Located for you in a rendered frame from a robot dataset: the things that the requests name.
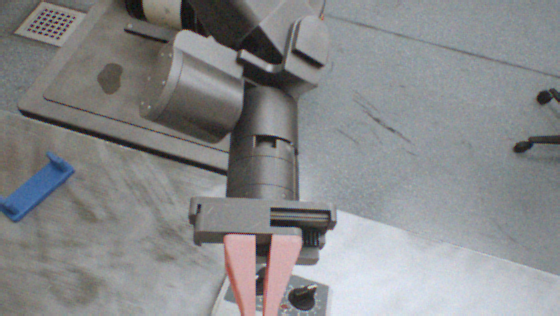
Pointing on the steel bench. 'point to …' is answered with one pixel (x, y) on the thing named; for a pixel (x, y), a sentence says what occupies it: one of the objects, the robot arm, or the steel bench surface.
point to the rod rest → (36, 188)
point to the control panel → (288, 299)
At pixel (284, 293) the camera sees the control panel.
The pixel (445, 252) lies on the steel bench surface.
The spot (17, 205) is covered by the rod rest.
